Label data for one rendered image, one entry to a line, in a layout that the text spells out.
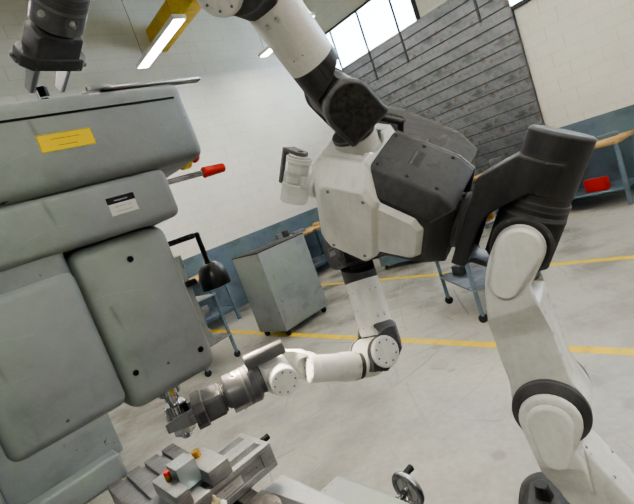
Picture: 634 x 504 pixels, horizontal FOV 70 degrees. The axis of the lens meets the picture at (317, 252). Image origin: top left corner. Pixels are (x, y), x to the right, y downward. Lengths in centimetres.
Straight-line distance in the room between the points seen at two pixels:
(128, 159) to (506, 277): 74
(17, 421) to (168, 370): 25
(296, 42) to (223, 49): 898
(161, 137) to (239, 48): 908
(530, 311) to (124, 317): 76
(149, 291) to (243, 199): 796
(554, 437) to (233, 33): 961
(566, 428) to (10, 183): 106
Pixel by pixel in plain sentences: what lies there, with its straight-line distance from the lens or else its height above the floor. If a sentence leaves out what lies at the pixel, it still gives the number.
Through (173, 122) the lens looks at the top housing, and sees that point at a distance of 98.
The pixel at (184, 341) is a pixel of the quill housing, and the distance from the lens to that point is 95.
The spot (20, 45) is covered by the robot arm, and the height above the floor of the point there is 199.
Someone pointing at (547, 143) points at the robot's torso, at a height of 153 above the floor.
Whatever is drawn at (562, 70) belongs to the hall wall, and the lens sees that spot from 822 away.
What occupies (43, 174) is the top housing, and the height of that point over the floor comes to 176.
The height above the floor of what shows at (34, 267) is 162.
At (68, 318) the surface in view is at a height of 152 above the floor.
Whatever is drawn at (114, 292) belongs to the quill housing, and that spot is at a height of 153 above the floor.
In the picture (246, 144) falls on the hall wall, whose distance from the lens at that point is 921.
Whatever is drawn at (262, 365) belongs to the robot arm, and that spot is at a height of 125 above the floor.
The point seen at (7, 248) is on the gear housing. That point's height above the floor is 166.
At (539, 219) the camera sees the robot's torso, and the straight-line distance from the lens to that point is 90.
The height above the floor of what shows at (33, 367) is 147.
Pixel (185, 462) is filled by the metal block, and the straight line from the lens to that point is 125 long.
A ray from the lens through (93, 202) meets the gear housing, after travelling 90.
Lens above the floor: 159
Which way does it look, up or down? 8 degrees down
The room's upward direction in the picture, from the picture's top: 20 degrees counter-clockwise
